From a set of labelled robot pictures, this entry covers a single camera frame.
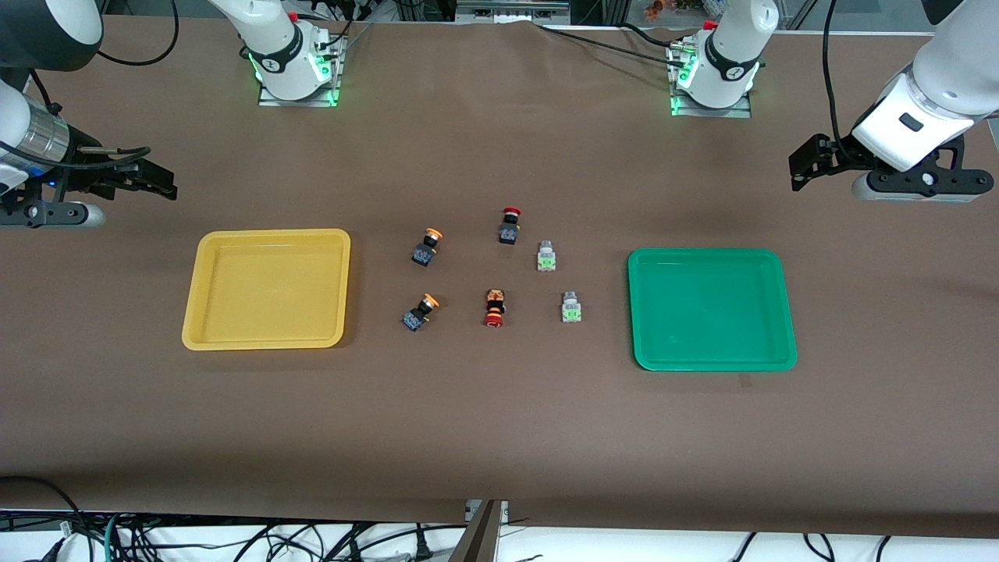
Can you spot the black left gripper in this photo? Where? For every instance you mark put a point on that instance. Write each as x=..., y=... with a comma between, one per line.
x=833, y=159

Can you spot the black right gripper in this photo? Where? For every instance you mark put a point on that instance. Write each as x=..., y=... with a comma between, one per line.
x=87, y=175

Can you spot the green push button switch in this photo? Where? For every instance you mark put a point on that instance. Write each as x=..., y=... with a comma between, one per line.
x=546, y=257
x=571, y=310

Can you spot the yellow push button switch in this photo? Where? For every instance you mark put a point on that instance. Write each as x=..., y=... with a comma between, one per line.
x=425, y=251
x=415, y=316

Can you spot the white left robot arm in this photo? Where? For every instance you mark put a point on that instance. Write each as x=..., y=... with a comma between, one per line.
x=936, y=86

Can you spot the yellow plastic tray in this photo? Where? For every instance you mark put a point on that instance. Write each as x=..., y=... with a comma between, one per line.
x=265, y=297

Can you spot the green plastic tray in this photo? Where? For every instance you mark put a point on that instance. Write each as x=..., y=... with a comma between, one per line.
x=710, y=312

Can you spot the brown table cloth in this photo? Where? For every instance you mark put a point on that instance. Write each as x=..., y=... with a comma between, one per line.
x=499, y=429

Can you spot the dark table leg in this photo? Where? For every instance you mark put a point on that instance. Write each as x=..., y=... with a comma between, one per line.
x=478, y=542

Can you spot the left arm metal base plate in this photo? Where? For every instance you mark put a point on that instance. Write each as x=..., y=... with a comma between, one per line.
x=710, y=113

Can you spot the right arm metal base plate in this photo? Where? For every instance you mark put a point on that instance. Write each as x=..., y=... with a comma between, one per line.
x=300, y=102

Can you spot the red push button switch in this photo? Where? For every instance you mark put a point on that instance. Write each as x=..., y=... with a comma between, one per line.
x=509, y=230
x=494, y=306

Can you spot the metal table edge bracket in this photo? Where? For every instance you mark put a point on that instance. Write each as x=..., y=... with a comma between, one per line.
x=503, y=511

